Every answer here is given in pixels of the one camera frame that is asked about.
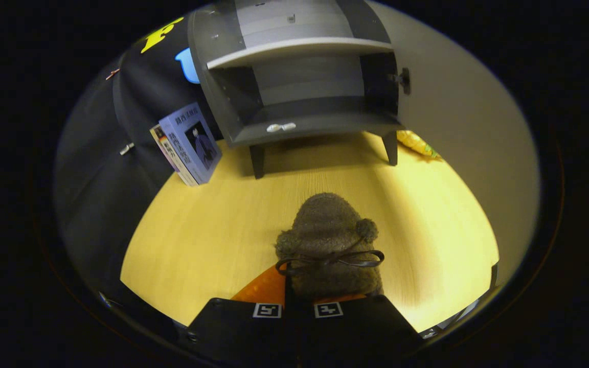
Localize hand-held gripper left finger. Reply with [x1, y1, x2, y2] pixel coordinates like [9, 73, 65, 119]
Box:
[187, 263, 295, 358]

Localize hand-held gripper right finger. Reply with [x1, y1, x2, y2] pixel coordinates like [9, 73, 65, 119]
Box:
[294, 294, 423, 361]

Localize brown fuzzy shoe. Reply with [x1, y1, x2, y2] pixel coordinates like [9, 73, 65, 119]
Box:
[274, 193, 384, 302]

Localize grey shoe cabinet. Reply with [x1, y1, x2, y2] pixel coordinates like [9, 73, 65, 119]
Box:
[187, 0, 412, 179]

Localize white book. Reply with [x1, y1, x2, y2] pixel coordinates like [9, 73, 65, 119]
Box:
[150, 124, 199, 187]

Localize blue book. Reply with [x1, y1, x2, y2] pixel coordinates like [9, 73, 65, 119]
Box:
[159, 102, 222, 185]

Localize yellow plush toy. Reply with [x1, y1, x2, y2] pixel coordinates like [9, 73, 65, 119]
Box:
[397, 130, 441, 160]

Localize black backdrop cloth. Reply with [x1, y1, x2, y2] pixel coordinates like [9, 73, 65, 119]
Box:
[54, 18, 223, 307]

